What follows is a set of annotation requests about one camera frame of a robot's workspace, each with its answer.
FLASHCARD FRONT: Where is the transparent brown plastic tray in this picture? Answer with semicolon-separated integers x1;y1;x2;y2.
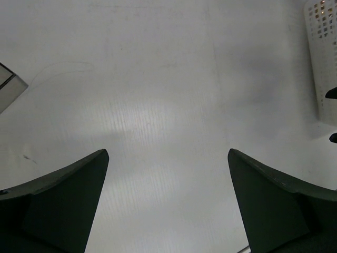
0;63;28;113

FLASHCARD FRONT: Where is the white plastic basket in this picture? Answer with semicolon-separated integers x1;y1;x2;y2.
303;0;336;126

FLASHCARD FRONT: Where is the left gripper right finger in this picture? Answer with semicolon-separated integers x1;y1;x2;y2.
227;149;336;252

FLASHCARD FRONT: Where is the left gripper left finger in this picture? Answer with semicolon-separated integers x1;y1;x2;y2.
1;149;109;252

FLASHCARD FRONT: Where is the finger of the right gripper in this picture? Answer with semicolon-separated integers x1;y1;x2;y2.
325;87;337;100
329;133;337;143

